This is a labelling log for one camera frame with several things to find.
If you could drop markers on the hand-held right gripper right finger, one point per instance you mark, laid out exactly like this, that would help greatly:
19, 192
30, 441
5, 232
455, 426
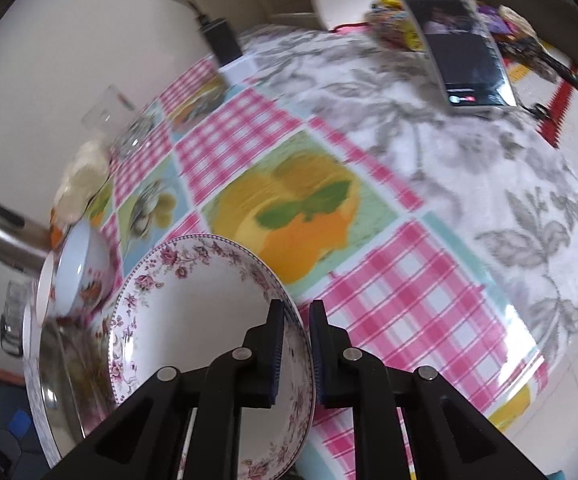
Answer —
317, 360

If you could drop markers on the small white box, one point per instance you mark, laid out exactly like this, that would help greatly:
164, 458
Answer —
239, 70

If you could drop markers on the pink floral rimmed plate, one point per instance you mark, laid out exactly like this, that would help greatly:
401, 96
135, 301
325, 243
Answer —
194, 310

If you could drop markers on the grey leaf print cloth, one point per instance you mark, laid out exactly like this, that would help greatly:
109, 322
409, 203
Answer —
469, 125

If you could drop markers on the colourful candy bag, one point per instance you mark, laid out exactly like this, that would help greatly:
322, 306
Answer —
394, 25

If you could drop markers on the clear glass mug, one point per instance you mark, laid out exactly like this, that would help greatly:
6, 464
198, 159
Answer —
14, 315

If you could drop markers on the clear glass tumbler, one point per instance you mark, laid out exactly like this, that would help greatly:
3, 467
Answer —
124, 130

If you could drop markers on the black power adapter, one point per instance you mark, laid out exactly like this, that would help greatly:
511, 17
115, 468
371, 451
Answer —
221, 40

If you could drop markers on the orange plastic bag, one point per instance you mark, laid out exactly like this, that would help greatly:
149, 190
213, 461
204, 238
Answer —
56, 235

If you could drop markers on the white floral print bowl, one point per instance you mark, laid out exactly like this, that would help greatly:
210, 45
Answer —
86, 270

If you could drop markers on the stainless steel plate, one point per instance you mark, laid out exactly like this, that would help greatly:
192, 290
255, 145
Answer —
64, 380

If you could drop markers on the steel and black thermos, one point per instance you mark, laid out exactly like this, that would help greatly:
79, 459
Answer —
9, 240

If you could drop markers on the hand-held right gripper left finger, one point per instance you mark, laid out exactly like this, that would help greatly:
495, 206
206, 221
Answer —
276, 360

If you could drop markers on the black phone tripod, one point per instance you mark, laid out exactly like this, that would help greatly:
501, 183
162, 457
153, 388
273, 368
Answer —
544, 60

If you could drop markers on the pack of white rolls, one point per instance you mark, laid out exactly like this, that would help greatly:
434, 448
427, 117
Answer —
81, 180

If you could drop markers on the black smartphone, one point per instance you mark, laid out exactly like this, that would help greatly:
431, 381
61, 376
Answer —
459, 45

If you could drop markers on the purple snack packets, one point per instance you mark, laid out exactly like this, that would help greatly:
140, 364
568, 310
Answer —
494, 15

